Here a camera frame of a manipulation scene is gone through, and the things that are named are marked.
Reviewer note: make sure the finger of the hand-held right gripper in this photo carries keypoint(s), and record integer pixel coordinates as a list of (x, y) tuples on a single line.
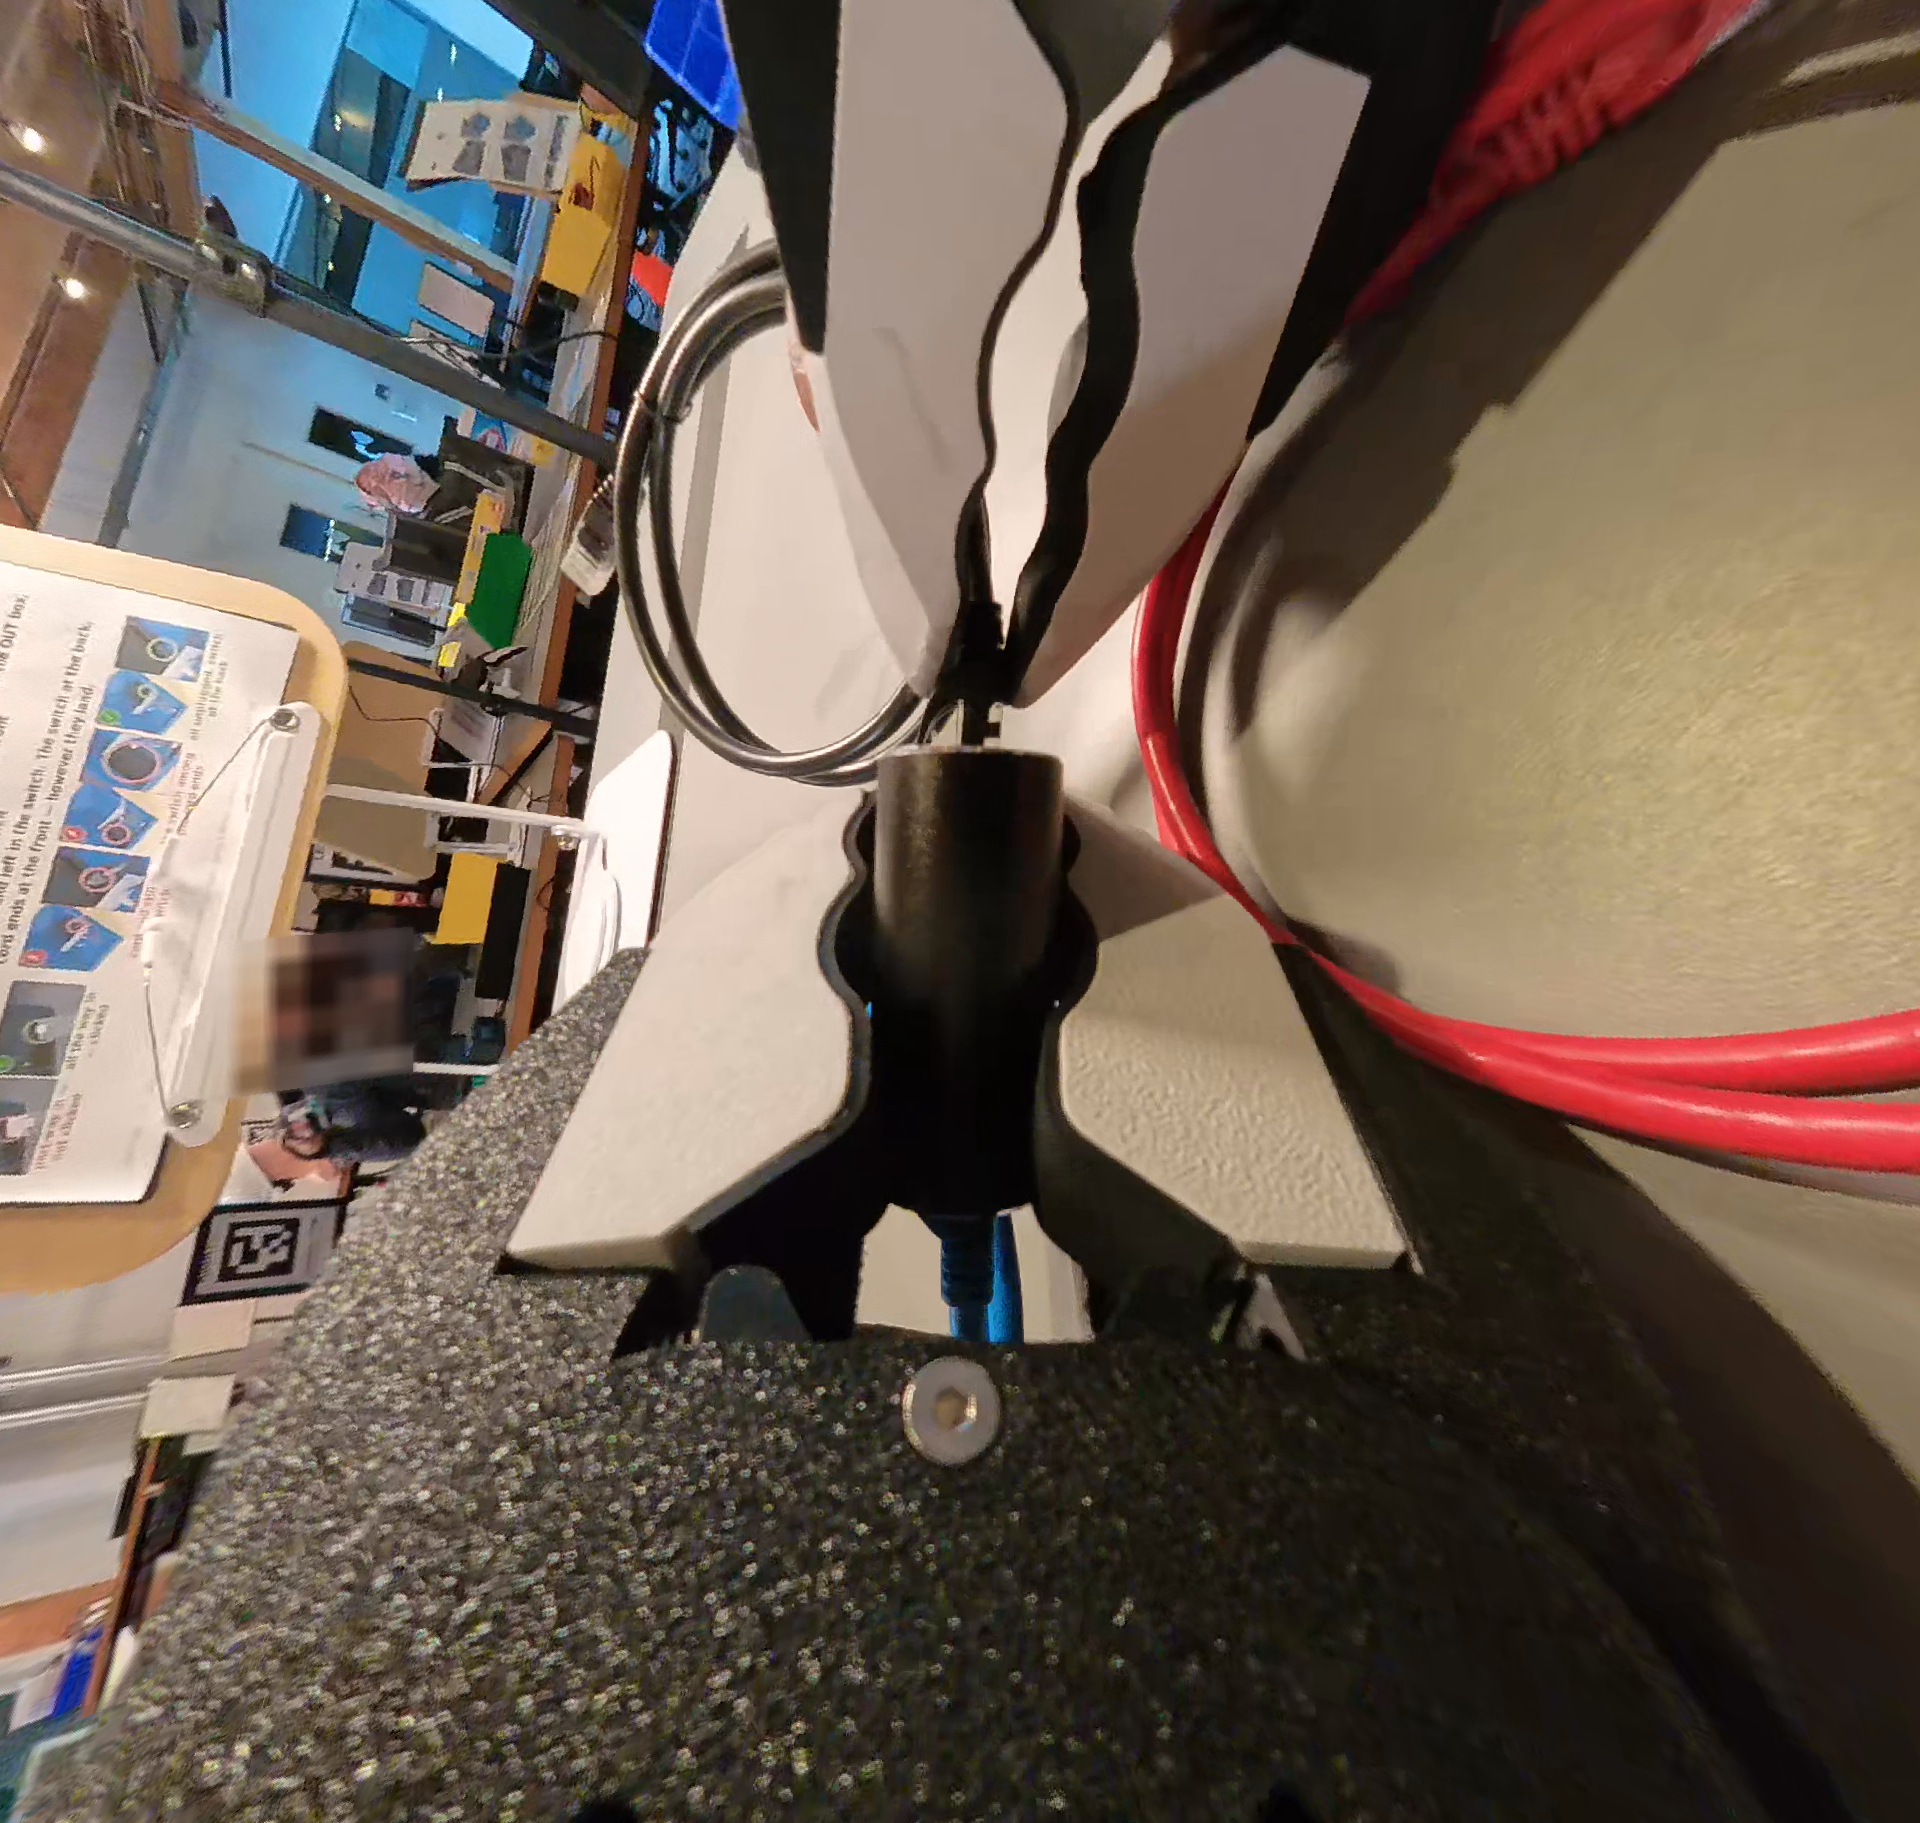
[(1200, 294), (930, 204)]

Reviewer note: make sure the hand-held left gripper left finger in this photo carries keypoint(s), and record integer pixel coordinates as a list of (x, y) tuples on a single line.
[(706, 1044)]

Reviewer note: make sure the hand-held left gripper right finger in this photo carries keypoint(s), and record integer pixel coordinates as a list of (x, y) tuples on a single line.
[(1216, 1088)]

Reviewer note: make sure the white flat device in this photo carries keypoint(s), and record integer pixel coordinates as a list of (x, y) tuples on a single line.
[(622, 849)]

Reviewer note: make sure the blue plastic bin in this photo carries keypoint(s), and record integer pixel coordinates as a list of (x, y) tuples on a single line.
[(696, 8)]

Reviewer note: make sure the yellow box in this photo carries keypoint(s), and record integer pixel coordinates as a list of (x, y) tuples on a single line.
[(585, 219)]

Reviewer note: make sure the black and white marker tag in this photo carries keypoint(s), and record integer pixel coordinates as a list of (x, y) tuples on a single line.
[(262, 1253)]

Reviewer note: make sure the green plastic bin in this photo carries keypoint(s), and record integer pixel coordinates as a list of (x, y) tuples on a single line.
[(502, 593)]

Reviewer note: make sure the clear plastic clip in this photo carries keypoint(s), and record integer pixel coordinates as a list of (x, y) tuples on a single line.
[(225, 924)]

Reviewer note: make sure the metal pole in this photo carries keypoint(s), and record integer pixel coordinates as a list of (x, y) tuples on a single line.
[(345, 331)]

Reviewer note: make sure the wooden board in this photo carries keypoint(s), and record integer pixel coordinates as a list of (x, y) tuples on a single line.
[(91, 1244)]

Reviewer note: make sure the printed instruction sheet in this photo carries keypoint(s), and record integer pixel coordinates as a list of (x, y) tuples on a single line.
[(75, 744)]

